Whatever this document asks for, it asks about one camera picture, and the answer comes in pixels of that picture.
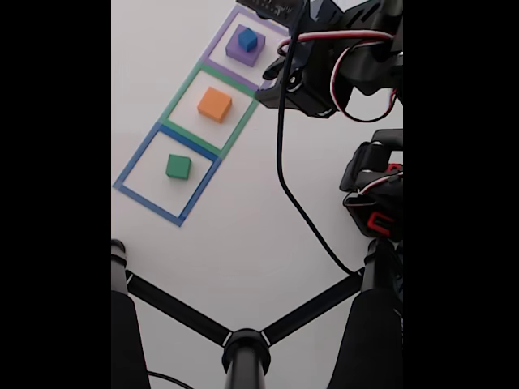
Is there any small blue cube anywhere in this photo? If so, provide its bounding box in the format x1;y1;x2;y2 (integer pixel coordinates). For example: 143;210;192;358
238;27;259;53

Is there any orange cube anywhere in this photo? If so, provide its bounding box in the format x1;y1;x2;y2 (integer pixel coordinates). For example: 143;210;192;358
197;86;233;124

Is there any green cube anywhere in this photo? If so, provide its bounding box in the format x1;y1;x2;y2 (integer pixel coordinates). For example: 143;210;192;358
165;153;191;181

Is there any large purple cube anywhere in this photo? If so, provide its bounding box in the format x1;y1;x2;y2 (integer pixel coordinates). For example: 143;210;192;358
225;24;268;68

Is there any purple tape square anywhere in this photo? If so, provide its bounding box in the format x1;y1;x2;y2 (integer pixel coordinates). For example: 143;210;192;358
201;3;300;96

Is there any green tape square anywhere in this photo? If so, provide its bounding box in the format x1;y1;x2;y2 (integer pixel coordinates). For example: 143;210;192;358
157;60;263;159

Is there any red table clamp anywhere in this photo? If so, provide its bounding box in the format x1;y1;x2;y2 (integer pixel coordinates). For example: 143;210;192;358
367;211;397;236

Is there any blue tape square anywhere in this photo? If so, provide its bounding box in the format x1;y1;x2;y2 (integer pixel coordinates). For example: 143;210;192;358
112;121;223;228

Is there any black tripod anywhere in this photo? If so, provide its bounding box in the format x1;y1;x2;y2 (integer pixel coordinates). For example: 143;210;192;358
111;238;404;389

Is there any red white servo wire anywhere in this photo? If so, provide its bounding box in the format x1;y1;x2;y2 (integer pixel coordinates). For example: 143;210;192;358
277;31;404;123

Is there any black gripper camera board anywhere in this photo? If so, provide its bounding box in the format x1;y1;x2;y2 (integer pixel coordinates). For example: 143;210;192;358
234;0;306;21

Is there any black camera cable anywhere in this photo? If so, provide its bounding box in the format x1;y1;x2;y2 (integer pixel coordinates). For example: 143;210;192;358
276;0;364;276

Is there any thin black cable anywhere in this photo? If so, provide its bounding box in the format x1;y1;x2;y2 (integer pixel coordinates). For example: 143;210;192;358
145;367;199;389

